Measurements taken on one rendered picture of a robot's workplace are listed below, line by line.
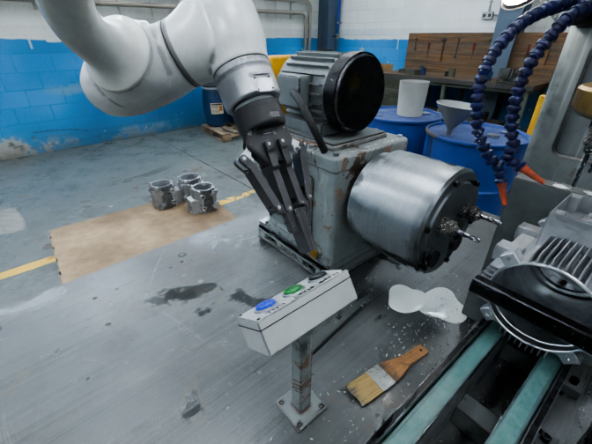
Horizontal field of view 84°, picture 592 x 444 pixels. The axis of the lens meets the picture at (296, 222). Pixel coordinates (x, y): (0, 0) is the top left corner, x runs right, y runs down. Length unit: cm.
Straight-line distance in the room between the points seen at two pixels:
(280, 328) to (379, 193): 39
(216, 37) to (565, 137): 73
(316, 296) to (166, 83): 38
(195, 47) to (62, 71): 511
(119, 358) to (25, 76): 496
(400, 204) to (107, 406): 68
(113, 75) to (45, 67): 505
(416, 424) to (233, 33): 60
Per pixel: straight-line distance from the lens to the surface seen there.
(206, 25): 53
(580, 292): 86
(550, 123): 91
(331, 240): 84
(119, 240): 260
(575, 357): 70
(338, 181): 77
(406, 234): 69
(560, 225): 69
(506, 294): 65
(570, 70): 90
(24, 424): 84
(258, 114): 49
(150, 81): 55
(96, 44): 50
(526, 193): 82
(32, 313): 107
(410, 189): 70
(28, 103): 560
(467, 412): 70
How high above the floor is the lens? 140
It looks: 30 degrees down
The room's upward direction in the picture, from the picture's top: straight up
